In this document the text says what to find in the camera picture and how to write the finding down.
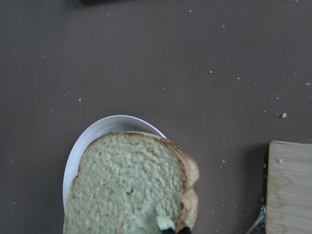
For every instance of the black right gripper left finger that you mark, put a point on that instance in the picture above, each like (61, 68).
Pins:
(167, 230)

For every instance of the wooden cutting board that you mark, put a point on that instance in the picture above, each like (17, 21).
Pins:
(288, 204)

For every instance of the plain bread slice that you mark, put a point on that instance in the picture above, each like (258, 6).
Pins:
(132, 183)

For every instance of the white round plate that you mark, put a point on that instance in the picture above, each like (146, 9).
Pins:
(115, 123)

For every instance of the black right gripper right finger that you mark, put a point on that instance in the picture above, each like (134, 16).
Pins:
(185, 230)

